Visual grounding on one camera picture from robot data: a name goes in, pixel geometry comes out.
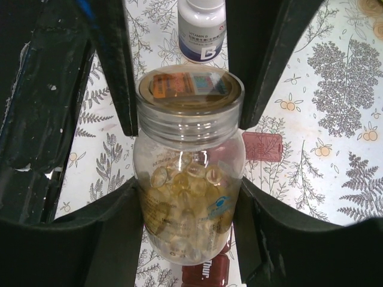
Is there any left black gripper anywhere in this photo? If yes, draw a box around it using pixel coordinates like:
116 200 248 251
1 0 138 224

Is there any clear bottle of yellow capsules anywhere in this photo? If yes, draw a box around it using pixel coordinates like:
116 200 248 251
132 65 246 265

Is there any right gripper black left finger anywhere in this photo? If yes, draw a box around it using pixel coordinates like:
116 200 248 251
1 178 143 286

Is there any red weekly pill organizer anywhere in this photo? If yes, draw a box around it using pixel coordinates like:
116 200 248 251
181 132 284 286

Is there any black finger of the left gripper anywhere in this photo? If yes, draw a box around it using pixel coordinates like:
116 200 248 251
226 0 322 130

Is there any white vitamin pill bottle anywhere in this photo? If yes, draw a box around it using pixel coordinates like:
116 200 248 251
177 0 226 63

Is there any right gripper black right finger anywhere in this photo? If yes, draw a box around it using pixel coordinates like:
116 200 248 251
234 178 382 286

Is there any floral table mat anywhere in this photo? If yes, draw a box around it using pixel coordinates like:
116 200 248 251
53 0 383 287

